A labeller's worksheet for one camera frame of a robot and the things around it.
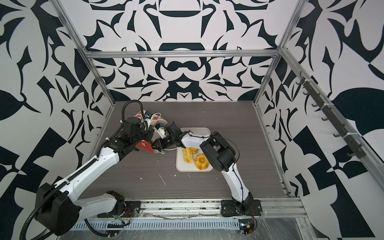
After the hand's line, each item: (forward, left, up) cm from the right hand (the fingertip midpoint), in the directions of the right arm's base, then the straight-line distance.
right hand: (153, 145), depth 89 cm
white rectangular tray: (-10, -17, -8) cm, 21 cm away
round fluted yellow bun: (-9, -28, -5) cm, 30 cm away
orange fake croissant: (-2, -24, -4) cm, 24 cm away
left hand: (+5, -1, +15) cm, 16 cm away
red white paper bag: (+8, -4, +16) cm, 18 cm away
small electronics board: (-38, -48, -9) cm, 62 cm away
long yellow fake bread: (-4, -20, -4) cm, 21 cm away
